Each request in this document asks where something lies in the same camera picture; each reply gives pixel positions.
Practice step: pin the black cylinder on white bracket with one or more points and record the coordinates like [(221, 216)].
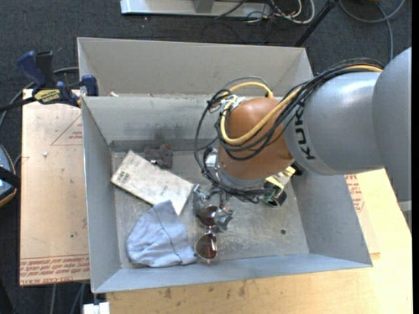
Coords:
[(277, 199)]

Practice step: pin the white flat printed box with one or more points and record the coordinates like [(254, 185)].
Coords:
[(149, 180)]

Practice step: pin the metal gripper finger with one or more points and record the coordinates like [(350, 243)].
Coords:
[(200, 199), (225, 219)]

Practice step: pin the pale blue knit cap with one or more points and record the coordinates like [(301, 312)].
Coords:
[(157, 237)]

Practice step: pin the red-brown lens sunglasses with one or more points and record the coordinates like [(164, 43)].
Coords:
[(207, 245)]

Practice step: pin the dark grey-brown small tool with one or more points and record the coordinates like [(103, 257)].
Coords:
[(161, 155)]

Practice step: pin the grey metal bin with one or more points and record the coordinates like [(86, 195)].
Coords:
[(262, 240)]

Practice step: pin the brown cardboard board red print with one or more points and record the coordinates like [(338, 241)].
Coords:
[(49, 191)]

